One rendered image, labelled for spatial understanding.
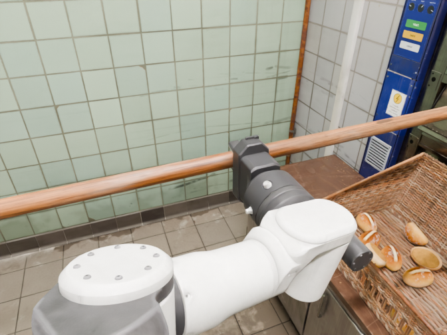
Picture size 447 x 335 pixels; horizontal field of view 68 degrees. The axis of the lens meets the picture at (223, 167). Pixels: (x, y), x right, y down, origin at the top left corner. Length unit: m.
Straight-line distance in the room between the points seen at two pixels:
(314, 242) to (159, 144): 1.68
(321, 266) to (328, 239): 0.06
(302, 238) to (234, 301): 0.09
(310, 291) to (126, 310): 0.28
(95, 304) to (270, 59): 1.88
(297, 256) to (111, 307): 0.20
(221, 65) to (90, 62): 0.67
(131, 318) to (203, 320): 0.11
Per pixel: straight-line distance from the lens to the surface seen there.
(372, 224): 1.40
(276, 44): 2.02
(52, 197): 0.56
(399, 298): 1.07
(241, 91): 2.00
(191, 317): 0.30
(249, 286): 0.34
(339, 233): 0.39
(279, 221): 0.37
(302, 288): 0.45
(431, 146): 1.51
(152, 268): 0.24
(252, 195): 0.48
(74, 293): 0.24
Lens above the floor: 1.51
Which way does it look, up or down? 33 degrees down
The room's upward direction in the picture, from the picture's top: straight up
